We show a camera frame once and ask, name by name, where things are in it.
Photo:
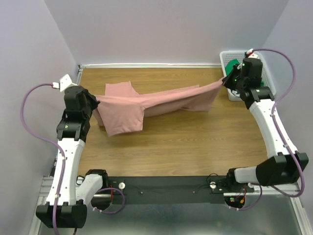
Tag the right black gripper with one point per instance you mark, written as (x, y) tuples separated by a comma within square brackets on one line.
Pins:
[(227, 80)]

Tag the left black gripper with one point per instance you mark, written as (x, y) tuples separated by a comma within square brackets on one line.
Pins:
[(95, 102)]

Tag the pink printed t shirt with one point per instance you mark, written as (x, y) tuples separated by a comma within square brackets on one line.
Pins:
[(122, 109)]

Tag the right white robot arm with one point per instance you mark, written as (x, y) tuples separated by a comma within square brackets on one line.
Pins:
[(284, 163)]

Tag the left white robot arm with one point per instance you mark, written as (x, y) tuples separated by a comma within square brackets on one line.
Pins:
[(66, 204)]

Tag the green t shirt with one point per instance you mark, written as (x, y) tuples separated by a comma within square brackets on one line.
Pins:
[(245, 74)]

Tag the white plastic basket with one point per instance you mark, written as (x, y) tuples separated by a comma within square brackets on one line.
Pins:
[(231, 57)]

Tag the white back edge strip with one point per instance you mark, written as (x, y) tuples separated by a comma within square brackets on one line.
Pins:
[(150, 65)]

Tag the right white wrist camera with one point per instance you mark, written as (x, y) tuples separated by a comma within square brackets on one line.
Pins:
[(251, 54)]

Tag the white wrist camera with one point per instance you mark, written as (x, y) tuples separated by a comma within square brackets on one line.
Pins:
[(64, 83), (251, 54)]

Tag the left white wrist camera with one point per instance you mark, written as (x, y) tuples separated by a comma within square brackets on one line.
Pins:
[(64, 83)]

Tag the aluminium left side rail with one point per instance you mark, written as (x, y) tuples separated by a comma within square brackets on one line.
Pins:
[(73, 80)]

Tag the aluminium rail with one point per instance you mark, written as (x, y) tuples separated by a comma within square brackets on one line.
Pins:
[(73, 80), (213, 186)]

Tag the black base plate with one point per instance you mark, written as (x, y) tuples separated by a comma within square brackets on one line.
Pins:
[(116, 196)]

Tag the aluminium front rail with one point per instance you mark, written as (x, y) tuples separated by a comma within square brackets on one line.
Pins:
[(213, 186)]

